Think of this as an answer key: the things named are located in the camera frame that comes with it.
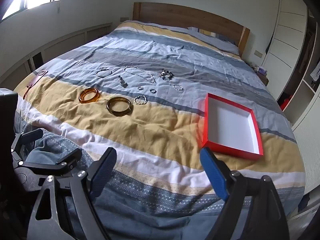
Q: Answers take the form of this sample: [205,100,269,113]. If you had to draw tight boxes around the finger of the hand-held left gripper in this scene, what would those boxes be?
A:
[10,128,44,161]
[14,149,83,178]

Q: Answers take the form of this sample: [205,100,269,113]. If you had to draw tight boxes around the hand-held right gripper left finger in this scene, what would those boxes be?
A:
[27,147,117,240]

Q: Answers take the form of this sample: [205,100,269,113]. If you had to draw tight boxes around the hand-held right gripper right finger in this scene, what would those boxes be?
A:
[199,147,290,240]

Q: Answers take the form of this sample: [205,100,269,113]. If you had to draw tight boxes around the red cardboard box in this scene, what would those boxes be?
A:
[201,93,264,161]

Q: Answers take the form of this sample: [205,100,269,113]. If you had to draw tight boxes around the silver chain necklace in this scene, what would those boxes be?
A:
[124,65,157,84]

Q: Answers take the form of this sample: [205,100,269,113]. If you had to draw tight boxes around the brown translucent bangle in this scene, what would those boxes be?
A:
[106,96,132,116]

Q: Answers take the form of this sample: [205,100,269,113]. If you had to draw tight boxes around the orange translucent bangle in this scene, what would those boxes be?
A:
[79,88,101,104]

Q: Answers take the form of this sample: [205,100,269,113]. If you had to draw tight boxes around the striped blue yellow blanket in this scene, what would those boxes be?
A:
[12,21,307,240]

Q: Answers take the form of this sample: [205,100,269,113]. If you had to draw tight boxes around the white ribbed panel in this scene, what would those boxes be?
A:
[292,112,320,197]

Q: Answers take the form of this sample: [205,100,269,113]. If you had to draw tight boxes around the red item in wardrobe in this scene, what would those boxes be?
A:
[277,92,292,111]

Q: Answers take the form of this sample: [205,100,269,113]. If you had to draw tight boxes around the wooden nightstand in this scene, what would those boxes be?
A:
[250,64,269,86]

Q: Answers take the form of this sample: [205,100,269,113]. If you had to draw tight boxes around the window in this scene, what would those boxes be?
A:
[0,0,68,20]

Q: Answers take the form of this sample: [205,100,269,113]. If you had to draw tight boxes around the grey blue pillow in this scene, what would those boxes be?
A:
[187,26,242,55]

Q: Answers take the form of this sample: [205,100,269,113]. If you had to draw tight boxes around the hanging striped clothes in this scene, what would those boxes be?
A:
[309,60,320,82]

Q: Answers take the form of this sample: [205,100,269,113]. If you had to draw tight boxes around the white wardrobe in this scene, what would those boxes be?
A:
[261,0,320,130]

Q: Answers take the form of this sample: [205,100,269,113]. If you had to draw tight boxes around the wooden headboard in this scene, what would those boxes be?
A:
[132,2,250,55]

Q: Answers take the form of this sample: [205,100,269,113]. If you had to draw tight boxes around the low white wall cabinet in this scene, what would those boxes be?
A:
[0,23,113,85]

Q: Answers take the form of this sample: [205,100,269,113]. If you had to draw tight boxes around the brown beaded bracelet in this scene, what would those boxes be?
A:
[159,69,173,81]

